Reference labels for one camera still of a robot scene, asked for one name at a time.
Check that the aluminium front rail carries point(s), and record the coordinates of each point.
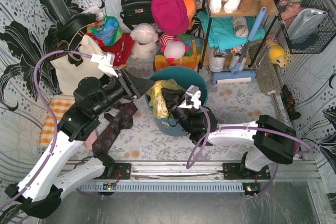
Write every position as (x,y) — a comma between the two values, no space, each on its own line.
(176,171)

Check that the black wire basket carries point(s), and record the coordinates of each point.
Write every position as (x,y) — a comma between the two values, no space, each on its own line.
(317,41)

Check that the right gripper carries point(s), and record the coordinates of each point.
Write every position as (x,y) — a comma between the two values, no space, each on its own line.
(175,105)

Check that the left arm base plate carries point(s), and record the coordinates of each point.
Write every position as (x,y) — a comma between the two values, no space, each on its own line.
(121,171)

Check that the brown patterned necktie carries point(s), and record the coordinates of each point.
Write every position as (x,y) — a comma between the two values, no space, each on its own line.
(122,121)

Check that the colourful printed bag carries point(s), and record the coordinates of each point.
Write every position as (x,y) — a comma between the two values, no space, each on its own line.
(105,32)

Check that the red cloth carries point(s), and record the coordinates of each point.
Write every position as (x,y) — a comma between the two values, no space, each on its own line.
(121,49)

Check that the orange plush toy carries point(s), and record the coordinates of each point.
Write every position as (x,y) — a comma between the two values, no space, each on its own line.
(191,10)

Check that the silver foil pouch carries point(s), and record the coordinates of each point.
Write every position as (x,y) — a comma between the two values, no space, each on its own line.
(306,22)

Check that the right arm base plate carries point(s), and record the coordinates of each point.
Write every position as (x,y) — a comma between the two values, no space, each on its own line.
(233,171)

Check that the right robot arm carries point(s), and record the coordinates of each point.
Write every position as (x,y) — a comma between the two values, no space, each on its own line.
(272,139)

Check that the magenta fabric bag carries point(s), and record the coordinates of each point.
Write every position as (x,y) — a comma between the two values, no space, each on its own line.
(170,16)

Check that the rainbow striped bag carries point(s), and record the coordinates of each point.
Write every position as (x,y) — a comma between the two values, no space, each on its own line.
(191,57)

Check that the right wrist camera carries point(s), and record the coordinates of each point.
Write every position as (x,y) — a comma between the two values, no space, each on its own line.
(191,98)

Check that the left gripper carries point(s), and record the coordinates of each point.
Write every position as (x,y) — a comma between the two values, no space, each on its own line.
(126,83)

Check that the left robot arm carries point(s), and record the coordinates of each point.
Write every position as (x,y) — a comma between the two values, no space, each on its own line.
(42,190)

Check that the cream canvas tote bag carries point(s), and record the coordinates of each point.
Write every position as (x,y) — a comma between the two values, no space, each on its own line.
(69,75)

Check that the orange checkered towel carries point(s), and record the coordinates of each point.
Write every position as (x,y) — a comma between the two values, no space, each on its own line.
(59,105)

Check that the grey cable duct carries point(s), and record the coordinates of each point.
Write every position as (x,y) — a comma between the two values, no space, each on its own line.
(160,187)

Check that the grey rolled sock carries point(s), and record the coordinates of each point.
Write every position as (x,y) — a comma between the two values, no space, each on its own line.
(240,26)

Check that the teal folded cloth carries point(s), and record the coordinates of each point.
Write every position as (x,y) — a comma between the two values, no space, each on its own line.
(222,34)

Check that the pink cloth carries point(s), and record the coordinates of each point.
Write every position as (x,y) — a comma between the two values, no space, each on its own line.
(90,140)

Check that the yellow trash bag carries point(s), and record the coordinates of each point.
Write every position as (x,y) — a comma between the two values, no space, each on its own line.
(156,99)

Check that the black leather handbag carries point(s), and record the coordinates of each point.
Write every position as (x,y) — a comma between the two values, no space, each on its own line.
(135,12)

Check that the wooden metal shelf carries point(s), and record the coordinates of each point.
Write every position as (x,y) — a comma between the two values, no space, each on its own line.
(252,12)

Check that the pink white plush doll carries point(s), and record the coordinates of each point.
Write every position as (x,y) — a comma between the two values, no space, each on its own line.
(172,48)

